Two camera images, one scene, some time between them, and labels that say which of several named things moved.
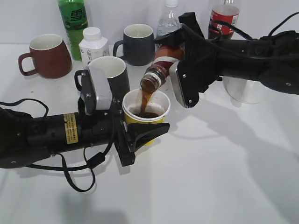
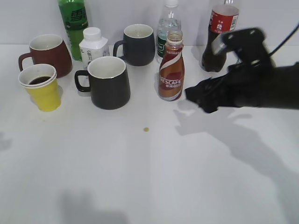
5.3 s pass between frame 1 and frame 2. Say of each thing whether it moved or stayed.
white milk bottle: stayed
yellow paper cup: moved
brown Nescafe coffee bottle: moved
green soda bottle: stayed
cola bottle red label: stayed
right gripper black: moved
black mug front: stayed
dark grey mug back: stayed
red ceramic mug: stayed
